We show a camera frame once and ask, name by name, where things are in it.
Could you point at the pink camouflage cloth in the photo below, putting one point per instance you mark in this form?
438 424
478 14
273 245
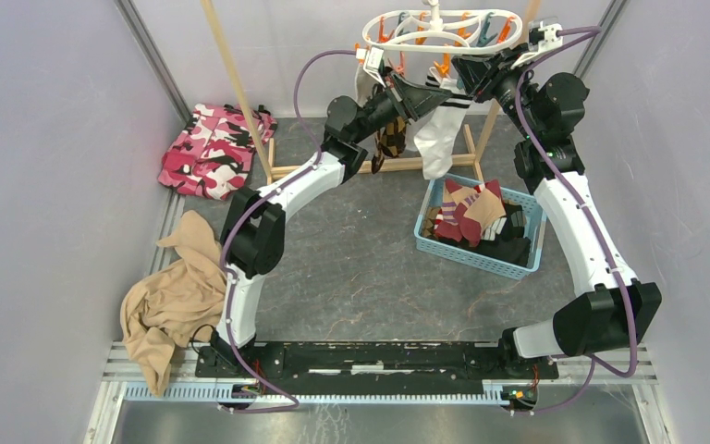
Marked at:
212 156

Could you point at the white plastic clip hanger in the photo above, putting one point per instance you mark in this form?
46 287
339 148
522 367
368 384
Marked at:
445 32

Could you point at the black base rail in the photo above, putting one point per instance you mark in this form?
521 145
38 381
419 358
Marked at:
374 368

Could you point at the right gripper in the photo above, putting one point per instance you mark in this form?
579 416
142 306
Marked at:
475 72

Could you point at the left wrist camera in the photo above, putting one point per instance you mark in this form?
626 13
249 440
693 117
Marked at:
371 61

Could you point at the white sock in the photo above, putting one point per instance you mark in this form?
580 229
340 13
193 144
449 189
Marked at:
420 135
365 86
447 120

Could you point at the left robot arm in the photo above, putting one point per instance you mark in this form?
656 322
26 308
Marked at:
255 229

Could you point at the beige cloth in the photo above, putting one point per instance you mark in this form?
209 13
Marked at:
161 312

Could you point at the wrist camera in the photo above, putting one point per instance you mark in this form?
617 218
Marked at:
371 61
543 38

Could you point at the wooden drying rack frame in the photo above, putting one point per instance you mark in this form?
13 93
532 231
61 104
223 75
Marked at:
342 157

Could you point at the red striped sock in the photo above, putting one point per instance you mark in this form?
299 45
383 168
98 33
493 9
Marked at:
447 225

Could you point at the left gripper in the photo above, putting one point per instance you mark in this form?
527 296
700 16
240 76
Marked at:
416 101

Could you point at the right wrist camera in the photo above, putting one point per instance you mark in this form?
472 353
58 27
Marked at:
543 38

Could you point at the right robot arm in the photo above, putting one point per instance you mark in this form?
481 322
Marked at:
612 308

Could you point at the brown argyle sock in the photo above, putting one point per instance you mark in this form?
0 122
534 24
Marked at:
390 143

